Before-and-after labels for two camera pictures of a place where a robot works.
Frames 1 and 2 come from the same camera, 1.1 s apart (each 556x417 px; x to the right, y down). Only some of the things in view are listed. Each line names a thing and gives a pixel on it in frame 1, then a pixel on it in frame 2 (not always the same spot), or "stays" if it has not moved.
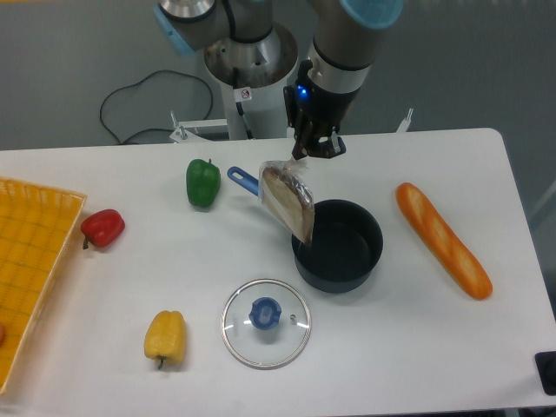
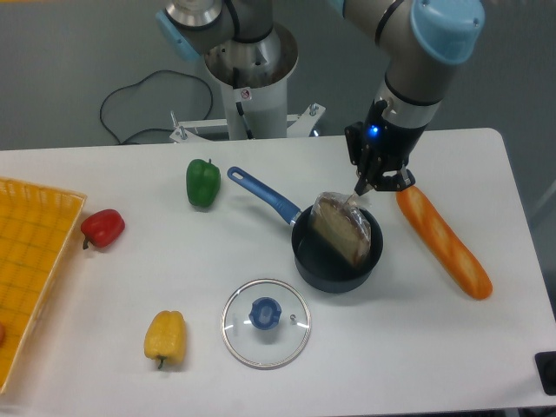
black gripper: (304, 103) to (374, 145)
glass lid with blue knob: (266, 324) stays
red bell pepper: (102, 228) stays
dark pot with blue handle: (346, 246) stays
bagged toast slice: (285, 195) to (344, 223)
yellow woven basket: (36, 225) stays
